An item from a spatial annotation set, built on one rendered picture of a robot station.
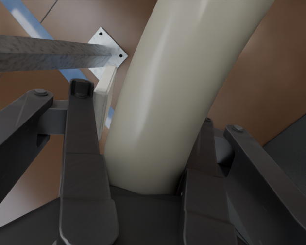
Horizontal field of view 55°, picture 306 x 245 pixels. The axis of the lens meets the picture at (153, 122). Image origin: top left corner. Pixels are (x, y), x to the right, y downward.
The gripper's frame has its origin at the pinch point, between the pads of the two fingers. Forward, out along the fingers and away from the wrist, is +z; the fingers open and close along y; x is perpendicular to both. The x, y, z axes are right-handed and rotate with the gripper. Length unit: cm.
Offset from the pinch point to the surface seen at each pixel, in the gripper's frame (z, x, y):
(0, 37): 72, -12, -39
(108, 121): 125, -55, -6
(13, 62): 72, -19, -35
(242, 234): 61, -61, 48
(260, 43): 108, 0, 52
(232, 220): 64, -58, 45
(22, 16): 152, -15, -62
